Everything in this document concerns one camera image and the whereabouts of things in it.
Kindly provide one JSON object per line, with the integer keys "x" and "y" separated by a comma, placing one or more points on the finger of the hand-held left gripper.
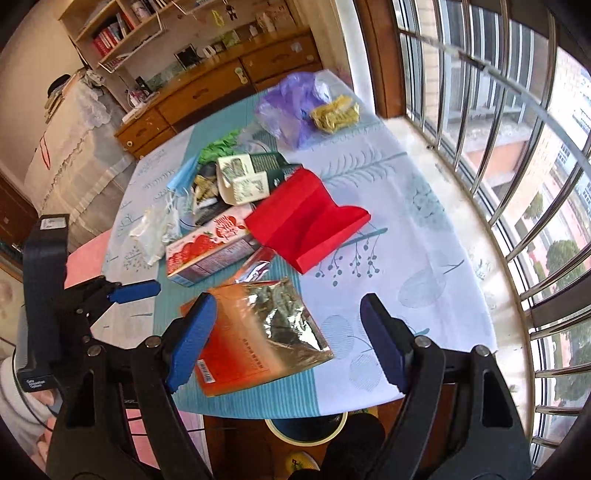
{"x": 134, "y": 290}

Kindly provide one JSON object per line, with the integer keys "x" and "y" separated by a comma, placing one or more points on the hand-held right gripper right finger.
{"x": 383, "y": 341}

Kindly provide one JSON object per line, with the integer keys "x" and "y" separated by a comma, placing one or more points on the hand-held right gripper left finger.
{"x": 191, "y": 341}

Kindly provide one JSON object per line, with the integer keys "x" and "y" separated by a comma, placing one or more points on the orange foil snack bag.
{"x": 240, "y": 357}

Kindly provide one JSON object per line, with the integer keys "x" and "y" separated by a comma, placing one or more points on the white plastic bag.
{"x": 152, "y": 228}

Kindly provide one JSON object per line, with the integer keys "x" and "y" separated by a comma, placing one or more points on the round trash bin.
{"x": 304, "y": 427}

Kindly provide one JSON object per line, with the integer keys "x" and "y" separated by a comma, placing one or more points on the person's left forearm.
{"x": 18, "y": 397}

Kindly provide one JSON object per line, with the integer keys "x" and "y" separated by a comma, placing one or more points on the pink sheet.
{"x": 87, "y": 258}

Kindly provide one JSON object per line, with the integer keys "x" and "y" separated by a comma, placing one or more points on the strawberry print carton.
{"x": 203, "y": 251}

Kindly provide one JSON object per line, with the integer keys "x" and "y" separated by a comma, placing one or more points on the tree print tablecloth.
{"x": 406, "y": 258}

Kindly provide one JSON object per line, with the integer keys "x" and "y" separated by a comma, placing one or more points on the red silver foil wrapper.
{"x": 254, "y": 272}

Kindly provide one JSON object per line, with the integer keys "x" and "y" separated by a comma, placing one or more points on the black packet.
{"x": 210, "y": 214}

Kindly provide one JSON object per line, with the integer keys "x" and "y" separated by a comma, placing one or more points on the blue face mask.
{"x": 183, "y": 173}

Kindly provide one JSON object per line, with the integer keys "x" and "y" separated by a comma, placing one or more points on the red folded paper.
{"x": 304, "y": 221}

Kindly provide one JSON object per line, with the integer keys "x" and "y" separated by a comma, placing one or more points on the yellow slipper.
{"x": 300, "y": 461}

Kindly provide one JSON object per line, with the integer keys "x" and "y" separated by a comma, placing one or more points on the white lace cover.
{"x": 74, "y": 152}

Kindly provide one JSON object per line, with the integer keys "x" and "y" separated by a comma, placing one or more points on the cream and green carton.
{"x": 244, "y": 182}

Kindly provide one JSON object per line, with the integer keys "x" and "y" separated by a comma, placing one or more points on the green crumpled paper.
{"x": 219, "y": 147}

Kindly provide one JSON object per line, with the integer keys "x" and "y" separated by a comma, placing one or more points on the white power strip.
{"x": 136, "y": 110}

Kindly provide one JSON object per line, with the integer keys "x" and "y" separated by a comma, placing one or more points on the clear plastic wrap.
{"x": 254, "y": 138}

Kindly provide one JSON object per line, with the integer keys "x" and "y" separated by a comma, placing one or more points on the wooden sideboard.
{"x": 203, "y": 92}

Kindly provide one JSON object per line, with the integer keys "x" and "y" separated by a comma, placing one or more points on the yellow crumpled wrapper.
{"x": 334, "y": 113}

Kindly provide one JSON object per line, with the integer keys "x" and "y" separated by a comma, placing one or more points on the purple plastic bag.
{"x": 286, "y": 110}

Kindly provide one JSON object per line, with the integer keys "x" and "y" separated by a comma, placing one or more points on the white drawer lock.
{"x": 239, "y": 74}

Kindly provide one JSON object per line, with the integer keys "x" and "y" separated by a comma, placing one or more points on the row of books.
{"x": 111, "y": 37}

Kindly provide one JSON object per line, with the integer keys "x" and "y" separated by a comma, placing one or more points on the metal window grille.
{"x": 549, "y": 117}

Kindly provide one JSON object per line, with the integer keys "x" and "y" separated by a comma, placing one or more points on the yellow bead ornament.
{"x": 217, "y": 17}

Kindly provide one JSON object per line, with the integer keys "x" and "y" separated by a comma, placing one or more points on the dark hanging figurine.
{"x": 231, "y": 11}

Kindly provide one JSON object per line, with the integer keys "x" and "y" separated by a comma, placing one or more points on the black picture frame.
{"x": 186, "y": 56}

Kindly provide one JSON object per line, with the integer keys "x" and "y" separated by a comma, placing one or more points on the wall shelf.
{"x": 87, "y": 27}

